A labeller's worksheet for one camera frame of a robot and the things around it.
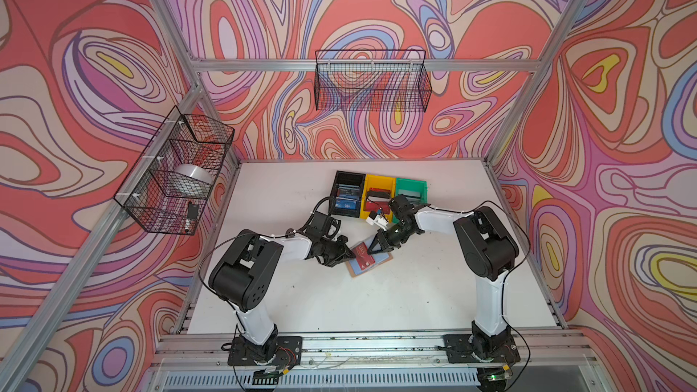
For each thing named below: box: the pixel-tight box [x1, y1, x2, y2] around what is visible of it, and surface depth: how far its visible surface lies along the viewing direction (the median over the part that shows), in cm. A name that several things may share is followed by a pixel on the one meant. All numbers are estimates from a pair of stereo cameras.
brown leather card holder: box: [344, 250, 393, 278], surface depth 90 cm
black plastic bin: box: [329, 170, 366, 218], surface depth 106 cm
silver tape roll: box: [167, 163, 214, 199], surface depth 74 cm
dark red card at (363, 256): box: [352, 241, 376, 271], surface depth 92 cm
